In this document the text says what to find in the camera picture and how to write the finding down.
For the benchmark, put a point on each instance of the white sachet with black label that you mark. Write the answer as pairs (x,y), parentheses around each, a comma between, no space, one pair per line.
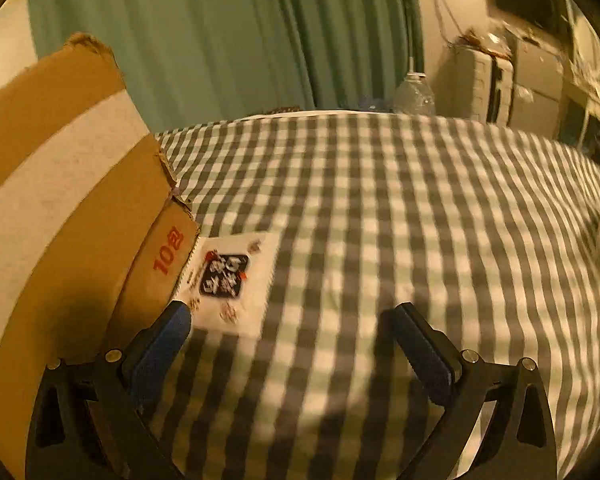
(250,285)

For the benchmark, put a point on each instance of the brown cardboard box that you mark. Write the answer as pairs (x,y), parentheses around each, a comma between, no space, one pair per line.
(80,160)

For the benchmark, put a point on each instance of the white dressing table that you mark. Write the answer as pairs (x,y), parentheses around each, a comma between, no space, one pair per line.
(590,115)

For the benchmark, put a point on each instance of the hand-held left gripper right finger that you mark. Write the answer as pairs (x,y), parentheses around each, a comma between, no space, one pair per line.
(425,350)

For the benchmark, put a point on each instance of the patterned box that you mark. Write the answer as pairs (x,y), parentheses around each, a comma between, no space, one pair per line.
(282,109)

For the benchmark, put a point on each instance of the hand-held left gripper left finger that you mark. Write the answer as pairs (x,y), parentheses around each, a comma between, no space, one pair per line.
(160,350)

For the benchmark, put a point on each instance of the white suitcase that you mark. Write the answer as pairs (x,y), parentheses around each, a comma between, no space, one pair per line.
(475,85)

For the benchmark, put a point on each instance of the silver mini fridge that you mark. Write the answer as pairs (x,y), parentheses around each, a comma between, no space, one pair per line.
(535,85)

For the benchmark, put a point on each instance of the checkered blanket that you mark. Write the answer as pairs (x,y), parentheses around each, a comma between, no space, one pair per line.
(380,210)

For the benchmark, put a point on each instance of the wide green curtain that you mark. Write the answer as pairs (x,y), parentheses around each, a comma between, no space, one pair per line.
(205,35)

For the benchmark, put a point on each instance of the clear water jug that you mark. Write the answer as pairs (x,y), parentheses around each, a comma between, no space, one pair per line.
(414,95)

